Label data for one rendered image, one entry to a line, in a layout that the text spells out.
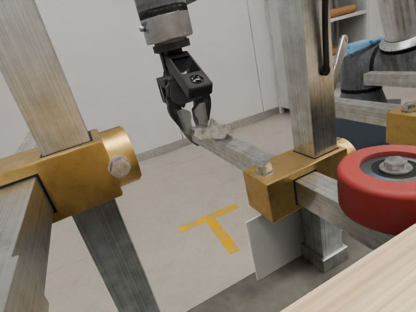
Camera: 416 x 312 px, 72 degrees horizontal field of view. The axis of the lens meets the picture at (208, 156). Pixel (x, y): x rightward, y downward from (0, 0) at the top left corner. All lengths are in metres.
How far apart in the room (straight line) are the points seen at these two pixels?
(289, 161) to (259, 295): 0.18
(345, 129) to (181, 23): 0.90
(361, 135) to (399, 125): 0.80
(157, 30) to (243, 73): 2.71
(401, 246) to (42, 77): 0.24
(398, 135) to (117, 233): 0.41
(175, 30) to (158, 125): 2.45
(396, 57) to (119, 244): 1.05
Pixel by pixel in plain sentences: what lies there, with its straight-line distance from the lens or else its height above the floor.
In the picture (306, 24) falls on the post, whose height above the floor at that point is 1.01.
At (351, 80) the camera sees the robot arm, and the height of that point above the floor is 0.74.
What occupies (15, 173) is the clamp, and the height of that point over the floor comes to 0.97.
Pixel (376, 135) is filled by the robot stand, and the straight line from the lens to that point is 1.28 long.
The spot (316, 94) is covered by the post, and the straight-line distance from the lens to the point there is 0.33.
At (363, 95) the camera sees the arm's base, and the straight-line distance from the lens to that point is 1.29.
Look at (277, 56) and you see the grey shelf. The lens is 3.31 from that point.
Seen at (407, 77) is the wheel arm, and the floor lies 0.84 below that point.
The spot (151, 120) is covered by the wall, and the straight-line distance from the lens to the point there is 2.94.
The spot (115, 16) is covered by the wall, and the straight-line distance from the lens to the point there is 2.88.
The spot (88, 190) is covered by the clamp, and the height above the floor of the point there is 0.94.
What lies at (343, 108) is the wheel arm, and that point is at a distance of 0.60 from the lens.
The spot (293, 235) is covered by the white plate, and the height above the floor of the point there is 0.74.
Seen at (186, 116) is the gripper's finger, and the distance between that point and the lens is 0.58.
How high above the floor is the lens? 1.02
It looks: 22 degrees down
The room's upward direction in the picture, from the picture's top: 14 degrees counter-clockwise
